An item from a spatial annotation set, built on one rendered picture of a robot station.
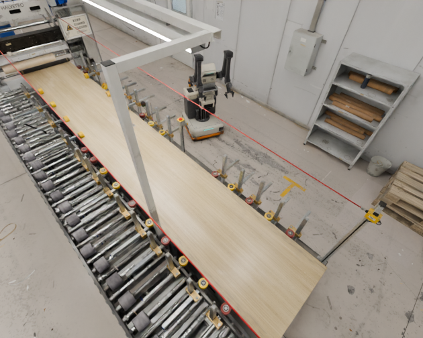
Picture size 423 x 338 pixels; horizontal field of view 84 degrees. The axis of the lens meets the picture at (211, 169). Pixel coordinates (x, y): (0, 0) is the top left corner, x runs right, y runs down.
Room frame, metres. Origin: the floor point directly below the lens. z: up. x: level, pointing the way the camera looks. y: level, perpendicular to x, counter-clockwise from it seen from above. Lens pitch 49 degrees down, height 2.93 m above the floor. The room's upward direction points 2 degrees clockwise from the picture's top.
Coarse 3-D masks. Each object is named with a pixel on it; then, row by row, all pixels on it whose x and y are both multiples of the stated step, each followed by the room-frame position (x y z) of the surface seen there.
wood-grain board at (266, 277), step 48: (48, 96) 3.13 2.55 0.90; (96, 96) 3.19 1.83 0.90; (96, 144) 2.11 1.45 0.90; (144, 144) 2.15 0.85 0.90; (192, 192) 1.44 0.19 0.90; (192, 240) 0.91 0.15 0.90; (240, 240) 0.93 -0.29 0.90; (288, 240) 0.95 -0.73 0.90; (240, 288) 0.52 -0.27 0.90; (288, 288) 0.54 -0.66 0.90
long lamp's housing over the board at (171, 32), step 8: (88, 0) 2.46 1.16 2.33; (96, 0) 2.36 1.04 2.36; (104, 0) 2.28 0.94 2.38; (112, 0) 2.28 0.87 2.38; (104, 8) 2.26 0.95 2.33; (112, 8) 2.17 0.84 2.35; (120, 8) 2.10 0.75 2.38; (128, 8) 2.09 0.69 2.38; (128, 16) 2.00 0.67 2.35; (136, 16) 1.94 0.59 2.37; (144, 16) 1.91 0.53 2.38; (144, 24) 1.85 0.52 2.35; (152, 24) 1.80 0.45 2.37; (160, 24) 1.76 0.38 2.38; (160, 32) 1.72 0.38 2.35; (168, 32) 1.68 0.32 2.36; (176, 32) 1.63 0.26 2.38; (184, 32) 1.63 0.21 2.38; (192, 48) 1.51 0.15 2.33; (200, 48) 1.56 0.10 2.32
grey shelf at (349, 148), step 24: (336, 72) 3.27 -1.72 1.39; (360, 72) 3.45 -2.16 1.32; (384, 72) 2.99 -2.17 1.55; (408, 72) 3.02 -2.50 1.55; (360, 96) 3.34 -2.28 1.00; (384, 96) 2.93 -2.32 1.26; (360, 120) 2.87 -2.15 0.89; (384, 120) 2.68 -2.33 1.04; (336, 144) 3.17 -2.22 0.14; (360, 144) 2.76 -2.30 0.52
